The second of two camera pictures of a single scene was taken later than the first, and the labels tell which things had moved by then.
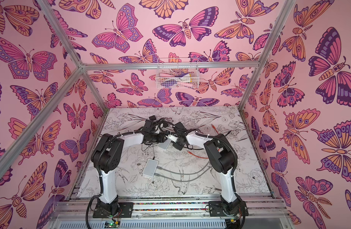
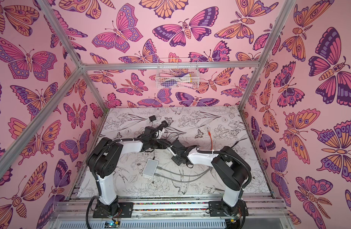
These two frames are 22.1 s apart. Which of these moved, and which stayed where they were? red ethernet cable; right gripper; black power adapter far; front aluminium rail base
Moved: right gripper; red ethernet cable
Stayed: front aluminium rail base; black power adapter far
